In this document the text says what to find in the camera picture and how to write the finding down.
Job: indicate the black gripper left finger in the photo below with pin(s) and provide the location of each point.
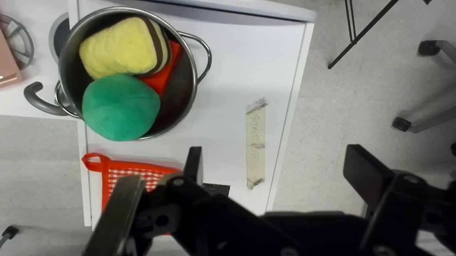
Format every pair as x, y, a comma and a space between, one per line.
134, 216

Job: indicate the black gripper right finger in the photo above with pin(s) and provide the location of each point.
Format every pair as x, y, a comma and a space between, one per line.
399, 206

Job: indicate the green pea plush toy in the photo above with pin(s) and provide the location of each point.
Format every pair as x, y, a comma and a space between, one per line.
120, 107

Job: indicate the white toy kitchen cabinet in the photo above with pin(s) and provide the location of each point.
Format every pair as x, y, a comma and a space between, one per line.
260, 51

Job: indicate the red orange plush toy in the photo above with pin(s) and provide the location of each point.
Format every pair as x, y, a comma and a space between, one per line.
161, 80

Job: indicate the steel cooking pot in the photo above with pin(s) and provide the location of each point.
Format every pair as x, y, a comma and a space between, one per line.
73, 78

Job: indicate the yellow plush toy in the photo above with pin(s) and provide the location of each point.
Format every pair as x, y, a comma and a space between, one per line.
127, 47

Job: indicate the grey toy faucet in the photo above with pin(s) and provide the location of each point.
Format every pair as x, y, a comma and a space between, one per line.
40, 100

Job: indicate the red plastic basket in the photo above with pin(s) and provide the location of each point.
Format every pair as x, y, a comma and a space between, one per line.
112, 171

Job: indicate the pink plastic tray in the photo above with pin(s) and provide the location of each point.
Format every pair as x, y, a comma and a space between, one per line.
9, 70

